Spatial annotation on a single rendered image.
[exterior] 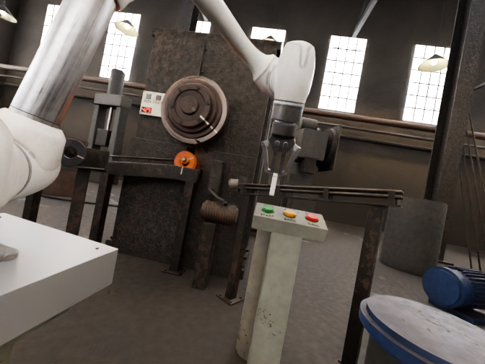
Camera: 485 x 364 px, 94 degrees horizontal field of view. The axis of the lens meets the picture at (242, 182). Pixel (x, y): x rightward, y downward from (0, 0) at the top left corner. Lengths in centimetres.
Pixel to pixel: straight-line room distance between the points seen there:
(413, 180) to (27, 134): 879
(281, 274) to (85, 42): 86
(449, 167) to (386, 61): 524
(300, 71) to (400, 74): 880
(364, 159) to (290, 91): 765
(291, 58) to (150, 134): 142
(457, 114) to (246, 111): 412
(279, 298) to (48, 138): 80
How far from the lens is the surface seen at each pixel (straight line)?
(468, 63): 562
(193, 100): 158
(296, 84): 67
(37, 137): 74
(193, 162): 160
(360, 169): 819
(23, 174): 68
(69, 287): 63
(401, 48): 981
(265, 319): 87
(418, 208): 335
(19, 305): 57
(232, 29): 76
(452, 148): 510
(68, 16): 80
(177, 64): 201
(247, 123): 172
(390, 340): 64
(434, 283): 238
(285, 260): 79
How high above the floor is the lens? 68
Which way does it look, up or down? level
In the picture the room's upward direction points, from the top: 10 degrees clockwise
